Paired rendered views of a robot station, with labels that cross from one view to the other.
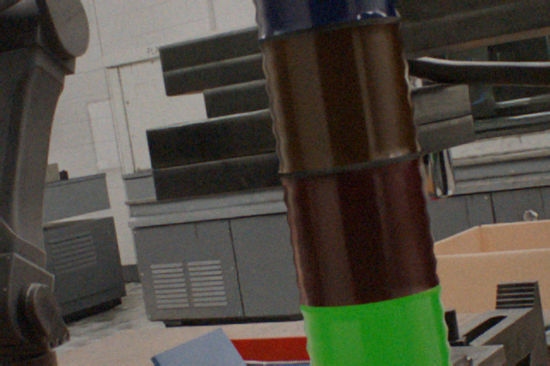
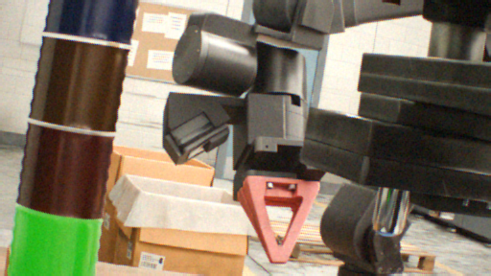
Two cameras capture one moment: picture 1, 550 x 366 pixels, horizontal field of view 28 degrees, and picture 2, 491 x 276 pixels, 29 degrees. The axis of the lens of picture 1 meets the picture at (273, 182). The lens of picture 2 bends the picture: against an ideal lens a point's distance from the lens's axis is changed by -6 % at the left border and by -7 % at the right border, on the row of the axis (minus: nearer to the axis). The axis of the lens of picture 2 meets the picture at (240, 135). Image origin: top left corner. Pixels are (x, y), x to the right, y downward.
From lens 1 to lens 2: 0.33 m
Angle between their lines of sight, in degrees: 41
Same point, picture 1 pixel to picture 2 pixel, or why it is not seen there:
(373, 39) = (68, 48)
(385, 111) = (59, 95)
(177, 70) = (364, 73)
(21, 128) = not seen: hidden behind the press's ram
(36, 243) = not seen: hidden behind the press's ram
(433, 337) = (50, 244)
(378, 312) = (23, 213)
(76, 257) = not seen: outside the picture
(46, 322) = (381, 252)
